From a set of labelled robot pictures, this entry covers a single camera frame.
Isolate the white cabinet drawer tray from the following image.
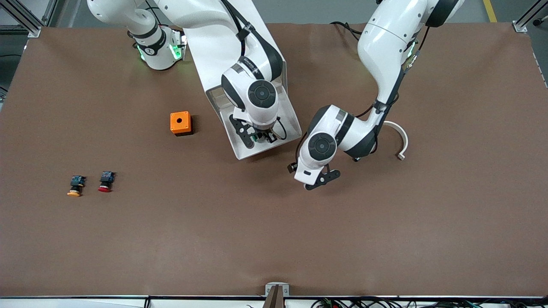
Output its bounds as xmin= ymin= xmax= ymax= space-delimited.
xmin=217 ymin=86 xmax=302 ymax=160

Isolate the white drawer cabinet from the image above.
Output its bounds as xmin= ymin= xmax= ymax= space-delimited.
xmin=184 ymin=0 xmax=287 ymax=113

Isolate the red mushroom push button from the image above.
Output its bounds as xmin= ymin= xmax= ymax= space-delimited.
xmin=98 ymin=171 xmax=116 ymax=193

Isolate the yellow mushroom push button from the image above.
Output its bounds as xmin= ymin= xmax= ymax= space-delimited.
xmin=67 ymin=175 xmax=86 ymax=198

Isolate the orange box with round hole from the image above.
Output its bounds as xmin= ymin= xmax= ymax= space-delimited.
xmin=170 ymin=111 xmax=193 ymax=136

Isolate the brown table cover sheet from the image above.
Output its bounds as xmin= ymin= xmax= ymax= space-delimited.
xmin=0 ymin=21 xmax=548 ymax=298

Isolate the white curved pipe clamp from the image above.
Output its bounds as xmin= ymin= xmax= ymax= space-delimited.
xmin=382 ymin=121 xmax=409 ymax=161

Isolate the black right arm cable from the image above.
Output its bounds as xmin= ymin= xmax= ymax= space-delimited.
xmin=220 ymin=0 xmax=288 ymax=141

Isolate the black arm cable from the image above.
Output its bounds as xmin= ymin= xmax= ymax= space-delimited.
xmin=220 ymin=0 xmax=288 ymax=141
xmin=355 ymin=26 xmax=431 ymax=118

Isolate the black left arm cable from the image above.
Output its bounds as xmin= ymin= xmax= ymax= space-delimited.
xmin=355 ymin=26 xmax=431 ymax=118

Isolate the grey metal bracket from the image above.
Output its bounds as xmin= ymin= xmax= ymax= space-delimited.
xmin=265 ymin=282 xmax=290 ymax=297

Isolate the black base cable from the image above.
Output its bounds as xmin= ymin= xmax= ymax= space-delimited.
xmin=330 ymin=21 xmax=365 ymax=42

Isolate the brown tapered post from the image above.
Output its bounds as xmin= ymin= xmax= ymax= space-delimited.
xmin=262 ymin=285 xmax=286 ymax=308

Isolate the aluminium frame profile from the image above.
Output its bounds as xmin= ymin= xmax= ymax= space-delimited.
xmin=512 ymin=0 xmax=548 ymax=33
xmin=0 ymin=0 xmax=58 ymax=38

